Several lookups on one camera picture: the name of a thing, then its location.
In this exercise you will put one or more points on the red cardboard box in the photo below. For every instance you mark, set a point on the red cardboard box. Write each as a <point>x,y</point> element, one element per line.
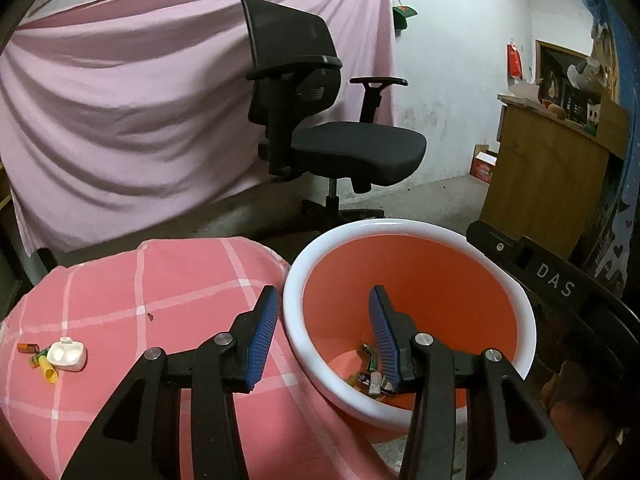
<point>483,163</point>

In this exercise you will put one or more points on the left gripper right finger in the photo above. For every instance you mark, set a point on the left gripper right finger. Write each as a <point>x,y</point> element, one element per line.
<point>509,434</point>

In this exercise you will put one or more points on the white plastic case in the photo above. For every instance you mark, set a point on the white plastic case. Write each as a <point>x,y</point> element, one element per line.
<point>67,354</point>

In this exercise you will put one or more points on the trash pile in bin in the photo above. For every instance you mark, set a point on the trash pile in bin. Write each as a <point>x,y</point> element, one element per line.
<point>371,381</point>

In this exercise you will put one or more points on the orange small wrapper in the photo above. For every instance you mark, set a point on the orange small wrapper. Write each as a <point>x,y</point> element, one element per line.
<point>28,348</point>

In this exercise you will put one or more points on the framed dark picture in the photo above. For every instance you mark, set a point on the framed dark picture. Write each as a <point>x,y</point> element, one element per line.
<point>571,80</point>

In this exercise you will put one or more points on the pink hanging sheet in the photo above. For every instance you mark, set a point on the pink hanging sheet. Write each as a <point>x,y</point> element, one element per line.
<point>118,115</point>

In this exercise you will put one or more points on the orange white-rimmed trash bin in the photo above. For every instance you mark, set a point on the orange white-rimmed trash bin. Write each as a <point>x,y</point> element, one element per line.
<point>448,287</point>

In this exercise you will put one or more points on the yellow small tube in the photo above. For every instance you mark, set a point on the yellow small tube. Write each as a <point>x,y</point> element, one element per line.
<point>48,371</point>

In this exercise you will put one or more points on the red hanging decoration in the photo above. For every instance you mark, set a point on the red hanging decoration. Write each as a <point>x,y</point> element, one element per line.
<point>513,58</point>

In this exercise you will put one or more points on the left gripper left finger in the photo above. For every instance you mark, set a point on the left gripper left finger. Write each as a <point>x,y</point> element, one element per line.
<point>136,434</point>

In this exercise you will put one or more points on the green hanging cap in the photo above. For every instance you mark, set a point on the green hanging cap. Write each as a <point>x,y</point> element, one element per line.
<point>401,14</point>

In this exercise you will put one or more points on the wooden cabinet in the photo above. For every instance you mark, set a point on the wooden cabinet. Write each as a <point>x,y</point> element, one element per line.
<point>549,172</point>

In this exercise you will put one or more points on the pink checked tablecloth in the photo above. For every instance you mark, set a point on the pink checked tablecloth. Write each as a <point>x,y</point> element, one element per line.
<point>172,294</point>

